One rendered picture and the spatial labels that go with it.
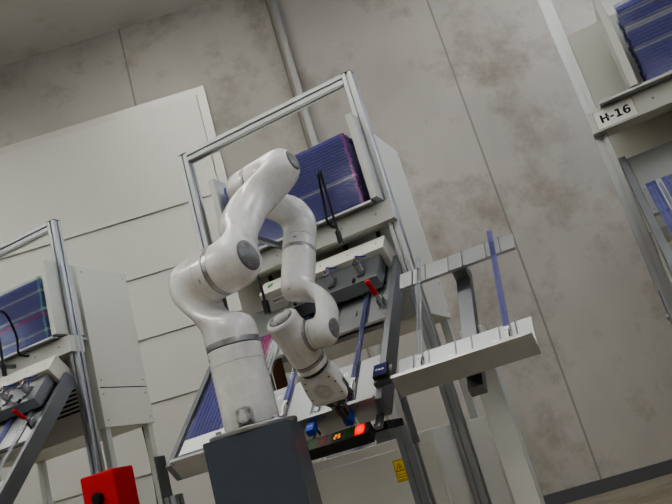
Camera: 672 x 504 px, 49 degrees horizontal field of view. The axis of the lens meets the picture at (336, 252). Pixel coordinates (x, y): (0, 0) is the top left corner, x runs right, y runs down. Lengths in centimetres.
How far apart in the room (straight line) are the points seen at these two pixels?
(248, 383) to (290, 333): 23
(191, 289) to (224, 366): 20
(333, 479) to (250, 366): 85
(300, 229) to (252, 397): 56
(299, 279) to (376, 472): 71
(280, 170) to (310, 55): 406
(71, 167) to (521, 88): 343
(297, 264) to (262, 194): 20
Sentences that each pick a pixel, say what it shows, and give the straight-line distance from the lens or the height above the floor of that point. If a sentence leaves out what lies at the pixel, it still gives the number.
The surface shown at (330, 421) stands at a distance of 201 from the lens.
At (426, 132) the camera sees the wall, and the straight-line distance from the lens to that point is 556.
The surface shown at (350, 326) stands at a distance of 230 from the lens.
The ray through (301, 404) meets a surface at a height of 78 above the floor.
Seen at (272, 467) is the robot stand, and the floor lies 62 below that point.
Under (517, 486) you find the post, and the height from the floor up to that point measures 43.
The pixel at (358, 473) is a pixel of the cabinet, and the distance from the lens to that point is 232.
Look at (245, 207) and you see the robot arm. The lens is 179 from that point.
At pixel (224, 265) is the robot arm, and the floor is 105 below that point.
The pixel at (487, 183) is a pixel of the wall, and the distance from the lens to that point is 543.
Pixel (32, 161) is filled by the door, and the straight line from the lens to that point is 618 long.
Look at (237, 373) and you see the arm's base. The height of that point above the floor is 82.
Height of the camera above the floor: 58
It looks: 16 degrees up
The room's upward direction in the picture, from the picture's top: 16 degrees counter-clockwise
